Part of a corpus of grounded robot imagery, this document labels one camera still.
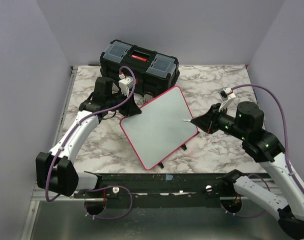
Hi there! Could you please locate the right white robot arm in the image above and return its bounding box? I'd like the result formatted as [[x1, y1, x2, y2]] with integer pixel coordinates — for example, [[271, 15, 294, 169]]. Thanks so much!
[[190, 101, 304, 240]]

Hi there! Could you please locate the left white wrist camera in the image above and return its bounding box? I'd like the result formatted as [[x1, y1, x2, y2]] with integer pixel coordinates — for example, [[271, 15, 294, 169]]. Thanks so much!
[[118, 73, 134, 97]]

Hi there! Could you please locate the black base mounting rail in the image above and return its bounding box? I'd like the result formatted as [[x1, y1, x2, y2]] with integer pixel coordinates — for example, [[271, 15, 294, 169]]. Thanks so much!
[[74, 172, 277, 209]]

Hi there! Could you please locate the pink framed whiteboard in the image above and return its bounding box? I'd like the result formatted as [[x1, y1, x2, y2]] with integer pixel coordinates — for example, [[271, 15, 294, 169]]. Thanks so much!
[[119, 86, 198, 170]]

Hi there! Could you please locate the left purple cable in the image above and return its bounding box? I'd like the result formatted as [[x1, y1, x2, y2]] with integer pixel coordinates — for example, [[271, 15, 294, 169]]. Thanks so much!
[[45, 65, 133, 221]]

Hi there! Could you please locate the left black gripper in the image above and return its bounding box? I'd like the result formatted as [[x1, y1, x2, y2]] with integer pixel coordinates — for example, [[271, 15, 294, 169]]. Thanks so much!
[[106, 89, 141, 116]]

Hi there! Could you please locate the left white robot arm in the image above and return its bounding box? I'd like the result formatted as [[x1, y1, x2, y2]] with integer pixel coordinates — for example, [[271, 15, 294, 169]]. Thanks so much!
[[35, 73, 141, 198]]

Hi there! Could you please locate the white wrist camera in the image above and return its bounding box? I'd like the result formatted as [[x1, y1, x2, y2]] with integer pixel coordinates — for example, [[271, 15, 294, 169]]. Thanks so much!
[[118, 73, 134, 97], [219, 87, 236, 112]]

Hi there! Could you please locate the blue tape piece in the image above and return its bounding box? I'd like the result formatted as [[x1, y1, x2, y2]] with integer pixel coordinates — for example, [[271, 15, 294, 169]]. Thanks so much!
[[165, 174, 173, 181]]

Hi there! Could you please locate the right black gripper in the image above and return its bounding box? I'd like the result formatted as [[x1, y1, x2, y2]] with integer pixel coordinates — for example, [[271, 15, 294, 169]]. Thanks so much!
[[191, 102, 249, 140]]

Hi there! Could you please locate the aluminium frame rail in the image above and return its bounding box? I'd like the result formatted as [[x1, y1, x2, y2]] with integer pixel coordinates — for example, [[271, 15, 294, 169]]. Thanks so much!
[[20, 65, 78, 240]]

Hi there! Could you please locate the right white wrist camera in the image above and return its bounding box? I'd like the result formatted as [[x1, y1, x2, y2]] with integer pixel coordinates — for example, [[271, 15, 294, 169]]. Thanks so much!
[[219, 87, 236, 112]]

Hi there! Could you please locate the black plastic toolbox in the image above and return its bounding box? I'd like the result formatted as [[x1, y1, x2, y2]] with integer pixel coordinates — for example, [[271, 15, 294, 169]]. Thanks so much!
[[100, 39, 180, 103]]

